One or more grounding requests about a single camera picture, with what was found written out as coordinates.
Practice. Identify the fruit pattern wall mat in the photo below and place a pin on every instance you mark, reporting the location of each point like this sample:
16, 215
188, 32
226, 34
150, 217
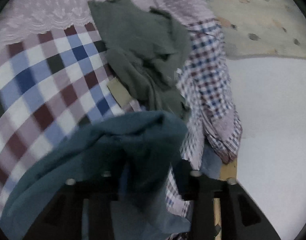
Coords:
261, 27

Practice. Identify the checkered bed sheet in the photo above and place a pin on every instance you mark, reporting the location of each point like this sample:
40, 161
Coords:
53, 79

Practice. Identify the blue t-shirt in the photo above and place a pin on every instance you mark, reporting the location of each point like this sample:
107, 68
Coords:
143, 146

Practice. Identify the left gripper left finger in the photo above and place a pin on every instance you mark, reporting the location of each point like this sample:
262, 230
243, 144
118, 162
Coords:
68, 211

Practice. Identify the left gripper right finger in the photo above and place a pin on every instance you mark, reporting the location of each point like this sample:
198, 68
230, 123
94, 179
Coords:
222, 209

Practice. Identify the checkered quilt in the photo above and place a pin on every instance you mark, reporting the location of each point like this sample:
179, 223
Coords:
205, 84

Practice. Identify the dark green garment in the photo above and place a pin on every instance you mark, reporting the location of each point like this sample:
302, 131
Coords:
146, 50

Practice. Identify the blue cartoon pillow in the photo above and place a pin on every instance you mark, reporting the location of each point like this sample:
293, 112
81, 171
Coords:
211, 163

